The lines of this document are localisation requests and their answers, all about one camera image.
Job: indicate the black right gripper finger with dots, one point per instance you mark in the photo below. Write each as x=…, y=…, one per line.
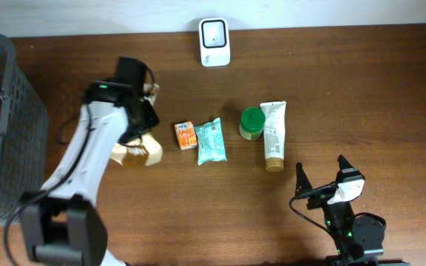
x=303, y=185
x=344, y=165

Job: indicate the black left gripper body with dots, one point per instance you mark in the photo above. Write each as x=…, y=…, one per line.
x=140, y=123

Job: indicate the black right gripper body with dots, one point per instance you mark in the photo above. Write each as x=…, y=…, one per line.
x=318, y=200

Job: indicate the tan bread bag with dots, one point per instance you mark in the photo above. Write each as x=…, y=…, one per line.
x=144, y=151

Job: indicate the orange tissue pack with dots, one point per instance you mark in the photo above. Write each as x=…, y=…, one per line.
x=186, y=136

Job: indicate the white cream tube gold cap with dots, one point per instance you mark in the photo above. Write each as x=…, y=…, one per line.
x=274, y=134

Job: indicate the green lid jar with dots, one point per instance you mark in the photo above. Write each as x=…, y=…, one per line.
x=252, y=122

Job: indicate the teal snack packet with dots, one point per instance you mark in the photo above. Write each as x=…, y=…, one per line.
x=211, y=146

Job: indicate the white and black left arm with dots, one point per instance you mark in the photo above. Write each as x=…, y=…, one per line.
x=59, y=223

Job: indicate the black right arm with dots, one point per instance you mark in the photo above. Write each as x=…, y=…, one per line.
x=358, y=237

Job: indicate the grey plastic mesh basket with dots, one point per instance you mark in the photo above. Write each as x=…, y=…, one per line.
x=23, y=132

